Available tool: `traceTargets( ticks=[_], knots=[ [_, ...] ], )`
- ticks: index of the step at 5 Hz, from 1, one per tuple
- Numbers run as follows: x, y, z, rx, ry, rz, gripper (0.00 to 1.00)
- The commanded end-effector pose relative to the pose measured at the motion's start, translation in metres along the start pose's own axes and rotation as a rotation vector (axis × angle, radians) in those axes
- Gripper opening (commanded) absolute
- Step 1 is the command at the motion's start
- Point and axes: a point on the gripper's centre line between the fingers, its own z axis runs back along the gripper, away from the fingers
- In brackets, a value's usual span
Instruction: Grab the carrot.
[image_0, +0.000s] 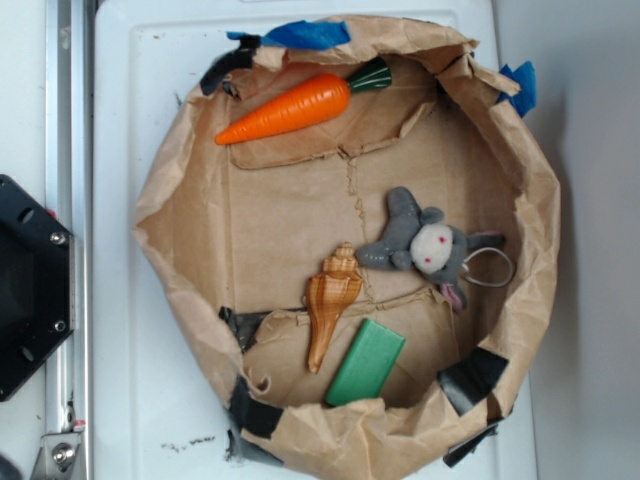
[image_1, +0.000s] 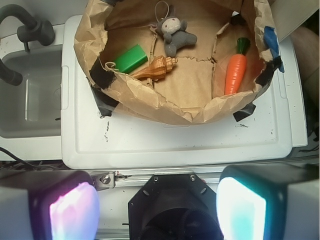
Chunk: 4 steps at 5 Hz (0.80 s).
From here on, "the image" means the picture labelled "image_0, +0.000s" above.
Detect orange toy carrot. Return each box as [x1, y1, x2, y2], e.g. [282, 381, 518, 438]
[215, 57, 392, 145]

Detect brown paper bag bin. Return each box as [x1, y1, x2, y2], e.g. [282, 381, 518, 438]
[134, 15, 560, 479]

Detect brown spiral seashell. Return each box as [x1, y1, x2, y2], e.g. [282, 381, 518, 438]
[305, 242, 363, 374]

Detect grey plush bunny toy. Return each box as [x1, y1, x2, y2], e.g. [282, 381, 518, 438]
[355, 187, 515, 313]

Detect green rectangular block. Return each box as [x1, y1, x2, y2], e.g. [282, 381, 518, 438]
[325, 319, 406, 407]

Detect white plastic tray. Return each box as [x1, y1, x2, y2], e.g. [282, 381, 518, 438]
[90, 1, 524, 479]

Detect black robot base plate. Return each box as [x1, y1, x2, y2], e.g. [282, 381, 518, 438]
[1, 175, 72, 402]

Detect aluminium frame rail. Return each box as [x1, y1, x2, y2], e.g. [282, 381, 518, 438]
[45, 1, 98, 433]

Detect metal corner bracket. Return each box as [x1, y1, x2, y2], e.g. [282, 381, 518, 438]
[30, 432, 85, 480]

